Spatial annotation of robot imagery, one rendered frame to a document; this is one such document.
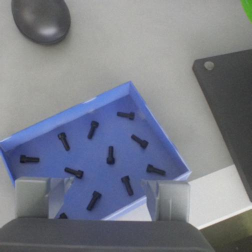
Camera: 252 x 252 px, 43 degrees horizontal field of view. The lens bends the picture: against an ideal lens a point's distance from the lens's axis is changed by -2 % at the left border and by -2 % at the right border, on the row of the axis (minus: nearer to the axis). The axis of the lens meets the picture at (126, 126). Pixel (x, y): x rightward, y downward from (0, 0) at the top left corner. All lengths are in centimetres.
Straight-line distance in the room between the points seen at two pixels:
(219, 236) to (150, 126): 98
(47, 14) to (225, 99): 19
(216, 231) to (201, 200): 97
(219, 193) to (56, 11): 23
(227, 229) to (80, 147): 102
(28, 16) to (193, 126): 19
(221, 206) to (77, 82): 18
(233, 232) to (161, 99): 99
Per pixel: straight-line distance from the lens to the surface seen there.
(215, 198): 29
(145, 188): 16
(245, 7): 21
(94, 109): 30
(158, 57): 34
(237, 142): 30
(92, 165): 28
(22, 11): 36
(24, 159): 29
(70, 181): 17
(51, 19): 34
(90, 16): 38
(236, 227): 128
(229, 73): 34
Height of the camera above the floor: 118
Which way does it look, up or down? 63 degrees down
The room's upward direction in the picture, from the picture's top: 5 degrees clockwise
